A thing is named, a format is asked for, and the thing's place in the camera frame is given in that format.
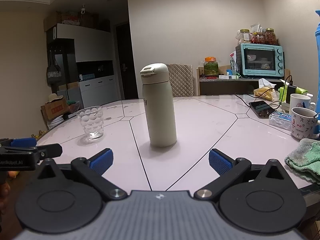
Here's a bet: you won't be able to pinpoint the white mug with figures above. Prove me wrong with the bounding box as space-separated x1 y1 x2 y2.
291 107 320 140

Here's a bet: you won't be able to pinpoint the wooden side shelf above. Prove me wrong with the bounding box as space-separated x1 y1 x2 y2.
196 67 291 96

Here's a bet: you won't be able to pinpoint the clear dimpled glass cup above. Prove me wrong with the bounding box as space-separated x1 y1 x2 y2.
77 106 103 141

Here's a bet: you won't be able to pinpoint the teal toaster oven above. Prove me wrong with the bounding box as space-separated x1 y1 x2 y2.
235 43 285 78

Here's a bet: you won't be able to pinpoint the yellow bread bag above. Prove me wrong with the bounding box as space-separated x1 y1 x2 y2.
254 86 279 101

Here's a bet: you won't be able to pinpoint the black cable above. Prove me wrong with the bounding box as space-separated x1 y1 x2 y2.
235 75 293 108

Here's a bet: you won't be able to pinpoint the small glass jar red contents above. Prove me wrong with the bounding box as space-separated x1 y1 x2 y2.
252 32 266 44

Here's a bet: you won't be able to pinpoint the green tissue box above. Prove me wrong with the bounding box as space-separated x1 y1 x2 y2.
279 86 308 103

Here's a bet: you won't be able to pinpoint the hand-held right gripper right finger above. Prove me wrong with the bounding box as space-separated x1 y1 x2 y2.
194 149 288 202

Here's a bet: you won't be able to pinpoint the pickle jar with orange lid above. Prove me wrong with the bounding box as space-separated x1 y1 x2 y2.
204 57 219 76

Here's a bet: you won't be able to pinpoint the white and green bag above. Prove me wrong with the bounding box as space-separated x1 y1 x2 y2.
229 51 241 77

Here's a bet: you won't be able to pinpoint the green towel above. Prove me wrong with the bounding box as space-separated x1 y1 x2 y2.
285 138 320 182

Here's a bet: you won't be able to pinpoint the grey hanging bag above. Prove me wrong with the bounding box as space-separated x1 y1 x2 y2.
46 52 62 85

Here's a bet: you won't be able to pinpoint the quilted beige chair back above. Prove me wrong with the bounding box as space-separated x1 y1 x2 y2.
166 64 194 97

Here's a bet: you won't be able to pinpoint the person's left hand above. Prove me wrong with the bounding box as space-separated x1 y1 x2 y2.
0 182 11 205

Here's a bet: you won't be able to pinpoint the cardboard box red label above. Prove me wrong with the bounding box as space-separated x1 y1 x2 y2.
41 97 69 122

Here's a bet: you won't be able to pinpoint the straw hat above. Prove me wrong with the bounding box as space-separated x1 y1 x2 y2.
46 93 64 103

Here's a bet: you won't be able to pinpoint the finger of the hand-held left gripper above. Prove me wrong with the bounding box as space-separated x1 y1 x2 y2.
0 144 63 164
0 137 37 148

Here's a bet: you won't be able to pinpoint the dark door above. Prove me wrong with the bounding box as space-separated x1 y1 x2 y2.
115 22 139 100

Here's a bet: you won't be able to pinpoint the tall glass jar red contents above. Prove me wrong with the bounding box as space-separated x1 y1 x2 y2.
265 28 277 45

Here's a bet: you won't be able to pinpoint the glass jar with pale contents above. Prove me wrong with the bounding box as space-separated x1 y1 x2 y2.
237 29 252 45

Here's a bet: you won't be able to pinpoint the black smartphone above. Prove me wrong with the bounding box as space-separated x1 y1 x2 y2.
249 101 275 119

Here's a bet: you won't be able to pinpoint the blue tissue packet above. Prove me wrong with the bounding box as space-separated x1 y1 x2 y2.
269 111 293 131

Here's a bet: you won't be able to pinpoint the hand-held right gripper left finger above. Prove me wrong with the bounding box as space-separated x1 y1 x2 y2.
31 148 127 202

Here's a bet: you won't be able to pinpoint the cardboard boxes on cabinet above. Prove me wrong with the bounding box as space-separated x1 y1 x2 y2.
44 11 111 32

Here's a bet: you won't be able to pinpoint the cream insulated bottle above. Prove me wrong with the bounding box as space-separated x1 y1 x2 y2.
142 76 177 147

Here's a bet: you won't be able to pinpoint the black power adapter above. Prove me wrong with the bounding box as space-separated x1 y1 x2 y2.
286 85 297 103

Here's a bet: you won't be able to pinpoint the stack of white plates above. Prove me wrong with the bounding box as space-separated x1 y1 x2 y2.
47 116 66 130

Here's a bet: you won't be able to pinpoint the white and black cabinet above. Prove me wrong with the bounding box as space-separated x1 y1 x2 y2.
46 24 118 108

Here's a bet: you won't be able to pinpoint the white power strip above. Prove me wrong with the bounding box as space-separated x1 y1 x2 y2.
275 102 291 113

